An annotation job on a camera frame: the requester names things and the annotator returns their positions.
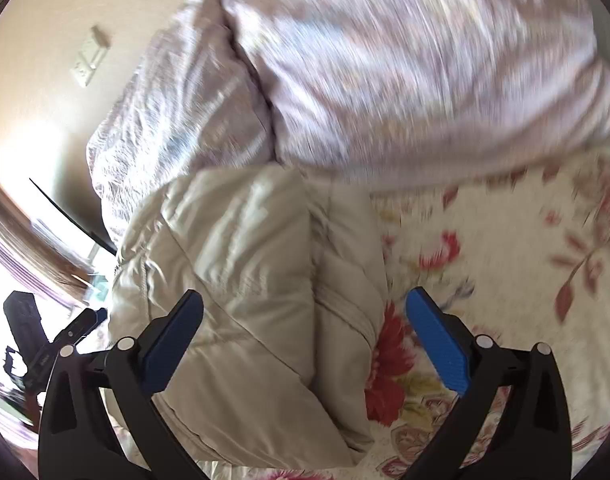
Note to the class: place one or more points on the white wall socket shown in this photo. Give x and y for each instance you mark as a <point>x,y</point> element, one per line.
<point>83,71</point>
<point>95,45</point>

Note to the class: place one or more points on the white down jacket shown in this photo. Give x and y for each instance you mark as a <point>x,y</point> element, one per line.
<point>245,270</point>

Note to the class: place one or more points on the right pink striped pillow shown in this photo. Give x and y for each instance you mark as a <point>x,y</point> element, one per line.
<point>385,60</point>

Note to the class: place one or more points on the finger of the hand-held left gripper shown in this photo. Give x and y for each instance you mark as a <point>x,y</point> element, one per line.
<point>77,331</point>

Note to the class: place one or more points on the floral bed sheet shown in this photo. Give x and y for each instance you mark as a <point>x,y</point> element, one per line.
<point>505,260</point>

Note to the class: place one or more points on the purple curtain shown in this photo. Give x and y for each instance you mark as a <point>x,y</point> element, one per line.
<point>5,270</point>

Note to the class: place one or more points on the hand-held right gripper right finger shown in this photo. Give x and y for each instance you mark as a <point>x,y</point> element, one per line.
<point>440,340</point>

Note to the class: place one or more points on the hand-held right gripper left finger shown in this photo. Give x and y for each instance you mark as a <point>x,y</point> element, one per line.
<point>170,340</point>

